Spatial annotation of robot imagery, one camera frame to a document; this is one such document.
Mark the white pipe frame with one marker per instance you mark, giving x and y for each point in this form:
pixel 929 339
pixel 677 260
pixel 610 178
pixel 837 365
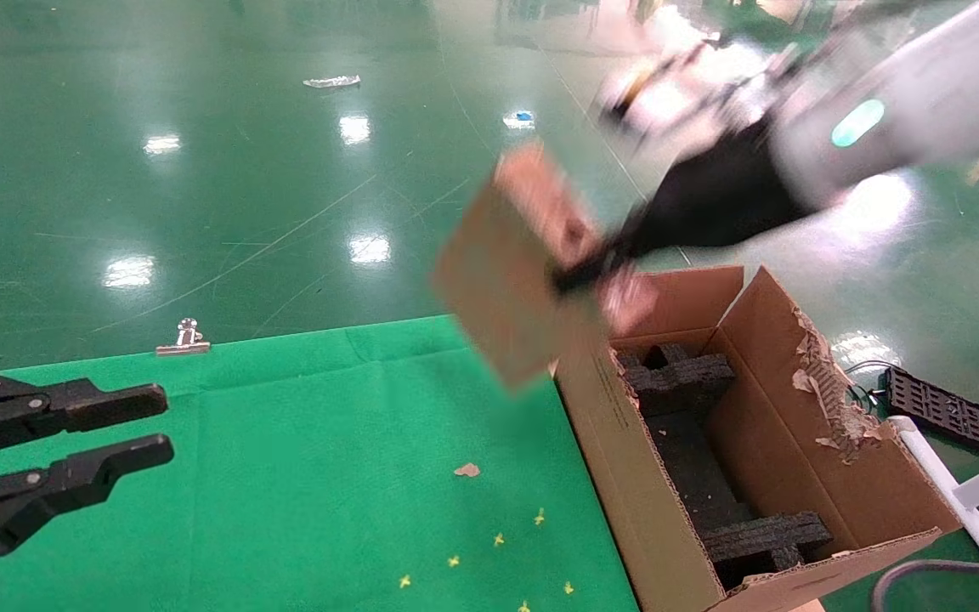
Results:
pixel 936 463

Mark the brown cardboard piece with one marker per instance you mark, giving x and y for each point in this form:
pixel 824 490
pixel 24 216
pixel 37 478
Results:
pixel 506 289

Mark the silver binder clip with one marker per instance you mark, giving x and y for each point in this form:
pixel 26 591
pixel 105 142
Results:
pixel 183 348

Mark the black foam insert block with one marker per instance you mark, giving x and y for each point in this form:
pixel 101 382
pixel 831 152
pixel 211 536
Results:
pixel 766 540
pixel 676 374

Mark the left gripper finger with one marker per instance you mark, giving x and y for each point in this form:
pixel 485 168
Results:
pixel 56 408
pixel 56 489

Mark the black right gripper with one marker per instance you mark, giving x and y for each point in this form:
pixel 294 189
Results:
pixel 727 195

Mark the black perforated plastic panel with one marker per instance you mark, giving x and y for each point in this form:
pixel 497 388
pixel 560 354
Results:
pixel 944 410

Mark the green tablecloth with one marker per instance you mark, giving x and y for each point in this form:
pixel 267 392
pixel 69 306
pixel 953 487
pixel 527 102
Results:
pixel 328 442

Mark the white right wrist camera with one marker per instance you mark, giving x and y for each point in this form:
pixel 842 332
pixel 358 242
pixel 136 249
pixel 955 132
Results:
pixel 664 102

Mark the black foam base pad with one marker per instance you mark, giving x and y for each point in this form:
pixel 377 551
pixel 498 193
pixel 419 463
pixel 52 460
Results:
pixel 693 467

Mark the torn cardboard scrap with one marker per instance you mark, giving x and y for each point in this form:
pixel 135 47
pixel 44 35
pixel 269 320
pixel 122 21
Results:
pixel 466 469

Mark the white crumpled floor litter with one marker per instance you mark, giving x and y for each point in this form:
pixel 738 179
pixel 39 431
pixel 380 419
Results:
pixel 332 82

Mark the large open cardboard carton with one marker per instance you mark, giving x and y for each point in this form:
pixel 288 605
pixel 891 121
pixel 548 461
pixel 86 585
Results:
pixel 625 459

